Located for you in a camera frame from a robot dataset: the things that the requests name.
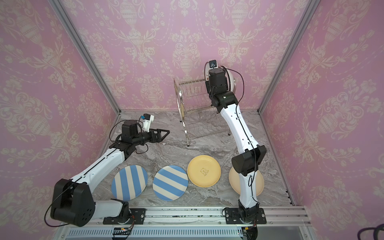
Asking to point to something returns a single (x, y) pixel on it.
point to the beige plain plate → (234, 180)
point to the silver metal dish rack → (198, 117)
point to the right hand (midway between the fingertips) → (219, 77)
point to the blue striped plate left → (129, 182)
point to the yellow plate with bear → (203, 171)
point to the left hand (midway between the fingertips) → (165, 132)
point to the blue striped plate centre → (170, 182)
